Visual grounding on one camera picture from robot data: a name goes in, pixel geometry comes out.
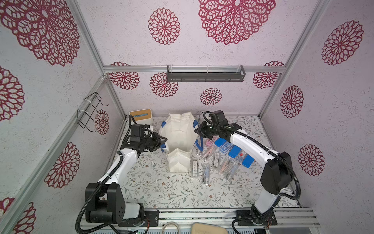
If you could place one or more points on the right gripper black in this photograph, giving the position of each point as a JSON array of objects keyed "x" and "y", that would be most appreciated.
[{"x": 203, "y": 130}]

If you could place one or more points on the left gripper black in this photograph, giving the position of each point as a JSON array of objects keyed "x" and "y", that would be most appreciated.
[{"x": 158, "y": 141}]

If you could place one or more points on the clear blue compass set case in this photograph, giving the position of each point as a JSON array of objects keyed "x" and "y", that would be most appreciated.
[{"x": 226, "y": 147}]

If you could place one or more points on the white canvas bag blue handles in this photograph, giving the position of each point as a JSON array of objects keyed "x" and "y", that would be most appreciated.
[{"x": 181, "y": 139}]

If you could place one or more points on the clear blue-grey case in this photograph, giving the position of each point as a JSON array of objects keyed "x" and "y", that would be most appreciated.
[{"x": 205, "y": 180}]

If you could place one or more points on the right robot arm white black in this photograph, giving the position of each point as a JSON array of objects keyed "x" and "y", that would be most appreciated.
[{"x": 278, "y": 178}]

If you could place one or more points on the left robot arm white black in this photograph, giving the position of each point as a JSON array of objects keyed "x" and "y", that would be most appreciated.
[{"x": 104, "y": 202}]

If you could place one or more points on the clear pink compass set case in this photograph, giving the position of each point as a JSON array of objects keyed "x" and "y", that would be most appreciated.
[{"x": 209, "y": 153}]

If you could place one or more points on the white tissue box wooden top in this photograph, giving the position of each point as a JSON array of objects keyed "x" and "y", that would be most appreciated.
[{"x": 144, "y": 116}]

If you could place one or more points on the beige object at front edge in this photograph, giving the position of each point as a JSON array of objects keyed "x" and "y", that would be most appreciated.
[{"x": 202, "y": 228}]

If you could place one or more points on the black wall shelf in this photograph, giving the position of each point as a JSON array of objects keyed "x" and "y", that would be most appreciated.
[{"x": 206, "y": 76}]

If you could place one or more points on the black wire wall rack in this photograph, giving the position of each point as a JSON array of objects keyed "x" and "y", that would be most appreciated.
[{"x": 94, "y": 117}]

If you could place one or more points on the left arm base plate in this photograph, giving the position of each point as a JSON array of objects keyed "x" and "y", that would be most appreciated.
[{"x": 149, "y": 218}]

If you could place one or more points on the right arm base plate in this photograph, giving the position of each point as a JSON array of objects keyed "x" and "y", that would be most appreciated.
[{"x": 246, "y": 218}]

